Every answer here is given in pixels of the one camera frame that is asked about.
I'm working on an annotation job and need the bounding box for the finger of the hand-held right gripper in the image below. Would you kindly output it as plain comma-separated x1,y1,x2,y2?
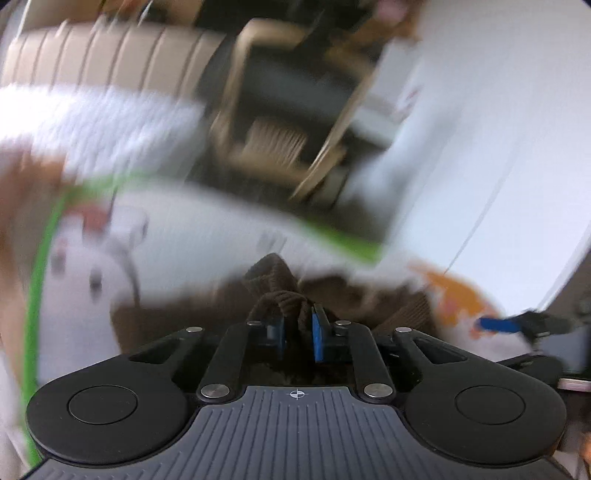
478,309,577,339

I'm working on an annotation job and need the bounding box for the brown dotted corduroy garment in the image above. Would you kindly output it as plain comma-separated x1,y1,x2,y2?
111,253,441,389

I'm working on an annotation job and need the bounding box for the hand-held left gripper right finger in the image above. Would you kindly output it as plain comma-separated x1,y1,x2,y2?
311,302,465,401

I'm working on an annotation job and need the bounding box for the beige mesh office chair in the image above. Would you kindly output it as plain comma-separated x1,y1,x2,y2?
198,17,403,205

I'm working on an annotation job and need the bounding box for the beige padded headboard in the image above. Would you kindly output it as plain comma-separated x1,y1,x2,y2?
0,22,232,93

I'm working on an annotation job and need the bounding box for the printed play mat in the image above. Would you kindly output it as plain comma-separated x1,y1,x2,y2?
21,178,532,467

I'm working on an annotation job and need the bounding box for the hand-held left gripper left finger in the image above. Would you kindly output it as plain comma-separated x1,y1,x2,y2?
129,318,288,403

